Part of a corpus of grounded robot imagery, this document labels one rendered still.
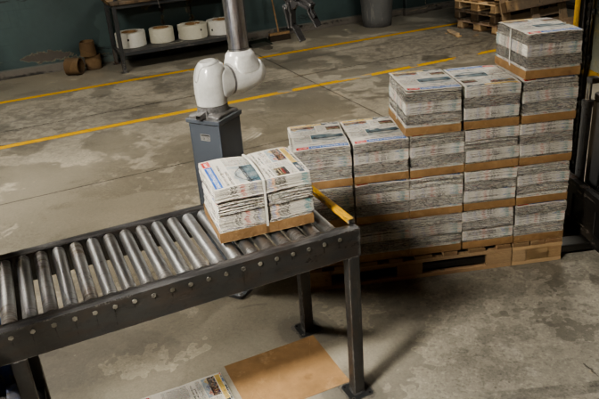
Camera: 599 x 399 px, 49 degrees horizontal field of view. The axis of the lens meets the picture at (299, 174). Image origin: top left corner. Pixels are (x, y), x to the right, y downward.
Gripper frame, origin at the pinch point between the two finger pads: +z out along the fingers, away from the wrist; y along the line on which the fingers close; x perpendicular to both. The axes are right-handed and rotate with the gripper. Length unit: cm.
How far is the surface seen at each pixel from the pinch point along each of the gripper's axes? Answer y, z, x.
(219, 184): -10, 38, -62
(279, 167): -8, 43, -37
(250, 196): -8, 47, -54
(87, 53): -615, -226, 131
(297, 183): -3, 52, -37
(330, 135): -68, 38, 32
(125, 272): -26, 50, -103
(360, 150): -54, 53, 34
